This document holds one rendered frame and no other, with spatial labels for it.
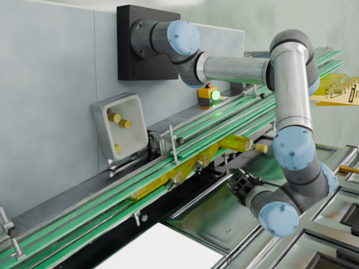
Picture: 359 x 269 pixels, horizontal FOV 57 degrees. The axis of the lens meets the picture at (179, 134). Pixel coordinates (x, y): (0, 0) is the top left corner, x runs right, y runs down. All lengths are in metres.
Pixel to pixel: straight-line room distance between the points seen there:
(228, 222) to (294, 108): 0.64
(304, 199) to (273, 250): 0.44
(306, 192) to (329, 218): 0.61
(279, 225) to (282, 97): 0.28
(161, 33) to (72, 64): 0.33
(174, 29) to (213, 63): 0.18
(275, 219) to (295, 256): 0.46
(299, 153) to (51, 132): 0.87
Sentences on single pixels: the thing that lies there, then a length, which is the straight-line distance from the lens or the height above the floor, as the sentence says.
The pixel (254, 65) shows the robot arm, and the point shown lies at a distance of 1.10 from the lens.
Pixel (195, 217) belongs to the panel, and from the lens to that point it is 1.31.
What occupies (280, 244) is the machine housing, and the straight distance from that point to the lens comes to 1.21.
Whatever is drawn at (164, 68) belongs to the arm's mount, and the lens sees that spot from 1.43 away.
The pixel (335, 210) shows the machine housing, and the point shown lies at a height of 1.47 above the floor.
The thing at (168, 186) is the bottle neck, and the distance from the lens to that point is 1.31.
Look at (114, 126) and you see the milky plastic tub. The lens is 1.35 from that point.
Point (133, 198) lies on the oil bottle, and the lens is 1.28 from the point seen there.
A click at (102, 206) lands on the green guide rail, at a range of 1.18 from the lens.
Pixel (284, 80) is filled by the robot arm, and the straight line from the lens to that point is 0.81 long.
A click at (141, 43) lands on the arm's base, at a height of 0.88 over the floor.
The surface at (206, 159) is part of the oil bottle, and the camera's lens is 1.42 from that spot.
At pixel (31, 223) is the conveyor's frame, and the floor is 0.85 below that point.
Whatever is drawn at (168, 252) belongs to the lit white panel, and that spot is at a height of 1.14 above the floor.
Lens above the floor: 1.87
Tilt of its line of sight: 43 degrees down
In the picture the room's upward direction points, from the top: 103 degrees clockwise
